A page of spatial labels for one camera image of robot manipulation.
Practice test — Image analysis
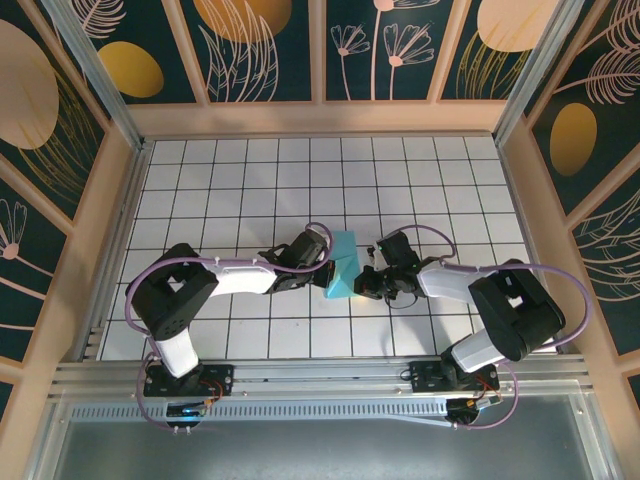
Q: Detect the aluminium frame post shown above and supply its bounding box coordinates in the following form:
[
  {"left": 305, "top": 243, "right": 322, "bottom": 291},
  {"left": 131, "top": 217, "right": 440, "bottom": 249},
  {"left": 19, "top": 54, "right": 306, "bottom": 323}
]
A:
[
  {"left": 491, "top": 0, "right": 587, "bottom": 144},
  {"left": 40, "top": 0, "right": 147, "bottom": 154}
]

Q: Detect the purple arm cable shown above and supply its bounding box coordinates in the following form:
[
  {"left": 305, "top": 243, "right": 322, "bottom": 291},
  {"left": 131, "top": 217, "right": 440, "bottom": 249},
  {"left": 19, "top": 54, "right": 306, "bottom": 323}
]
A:
[
  {"left": 127, "top": 222, "right": 335, "bottom": 435},
  {"left": 397, "top": 224, "right": 593, "bottom": 432}
]

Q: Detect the long aluminium mounting rail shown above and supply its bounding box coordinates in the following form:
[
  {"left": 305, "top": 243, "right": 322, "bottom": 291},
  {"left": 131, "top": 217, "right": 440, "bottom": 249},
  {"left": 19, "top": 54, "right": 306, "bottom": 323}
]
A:
[{"left": 49, "top": 353, "right": 597, "bottom": 401}]

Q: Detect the grey metal plate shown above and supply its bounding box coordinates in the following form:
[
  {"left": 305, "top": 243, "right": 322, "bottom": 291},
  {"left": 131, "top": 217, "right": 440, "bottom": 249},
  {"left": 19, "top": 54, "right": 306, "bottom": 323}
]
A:
[{"left": 27, "top": 394, "right": 619, "bottom": 480}]

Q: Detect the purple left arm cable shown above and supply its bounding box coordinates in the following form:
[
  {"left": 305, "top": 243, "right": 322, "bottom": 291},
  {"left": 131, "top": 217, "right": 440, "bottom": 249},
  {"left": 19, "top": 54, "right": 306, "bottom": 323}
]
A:
[{"left": 127, "top": 222, "right": 335, "bottom": 435}]

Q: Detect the light blue cloth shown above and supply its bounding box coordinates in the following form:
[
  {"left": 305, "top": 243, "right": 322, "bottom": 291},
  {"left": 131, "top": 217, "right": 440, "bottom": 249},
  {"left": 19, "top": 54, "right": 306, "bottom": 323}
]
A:
[{"left": 323, "top": 228, "right": 362, "bottom": 301}]

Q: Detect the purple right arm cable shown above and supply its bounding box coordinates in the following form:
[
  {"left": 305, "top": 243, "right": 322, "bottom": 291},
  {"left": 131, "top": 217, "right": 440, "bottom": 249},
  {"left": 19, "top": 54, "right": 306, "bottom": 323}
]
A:
[{"left": 397, "top": 224, "right": 593, "bottom": 432}]

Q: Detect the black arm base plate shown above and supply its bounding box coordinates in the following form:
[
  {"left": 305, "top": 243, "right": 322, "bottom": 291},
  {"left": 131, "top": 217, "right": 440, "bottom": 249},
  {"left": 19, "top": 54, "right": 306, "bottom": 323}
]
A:
[
  {"left": 409, "top": 360, "right": 500, "bottom": 394},
  {"left": 143, "top": 363, "right": 235, "bottom": 399}
]

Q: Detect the aluminium table side rail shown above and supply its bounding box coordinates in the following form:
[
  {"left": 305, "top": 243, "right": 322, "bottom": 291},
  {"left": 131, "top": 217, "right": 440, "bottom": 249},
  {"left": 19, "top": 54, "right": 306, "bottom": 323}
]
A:
[{"left": 74, "top": 142, "right": 154, "bottom": 362}]

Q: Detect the grey slotted cable duct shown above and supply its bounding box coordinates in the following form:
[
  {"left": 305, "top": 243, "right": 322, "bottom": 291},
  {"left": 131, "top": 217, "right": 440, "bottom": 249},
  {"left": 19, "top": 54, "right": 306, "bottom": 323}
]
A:
[{"left": 69, "top": 398, "right": 454, "bottom": 429}]

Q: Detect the small controller board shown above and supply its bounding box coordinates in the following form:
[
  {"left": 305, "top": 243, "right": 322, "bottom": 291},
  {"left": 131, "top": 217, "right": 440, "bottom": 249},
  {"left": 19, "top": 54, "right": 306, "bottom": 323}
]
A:
[
  {"left": 446, "top": 396, "right": 503, "bottom": 419},
  {"left": 166, "top": 403, "right": 207, "bottom": 419}
]

